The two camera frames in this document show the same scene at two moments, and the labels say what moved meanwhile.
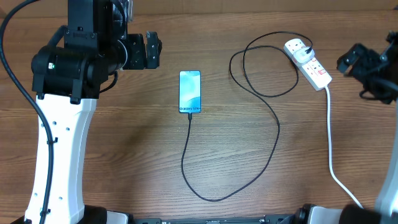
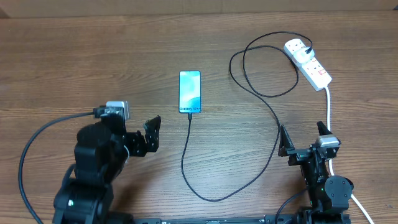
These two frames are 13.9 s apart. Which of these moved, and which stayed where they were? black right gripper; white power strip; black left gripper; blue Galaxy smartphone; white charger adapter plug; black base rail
Moved: black left gripper; black right gripper
Stayed: blue Galaxy smartphone; black base rail; white charger adapter plug; white power strip
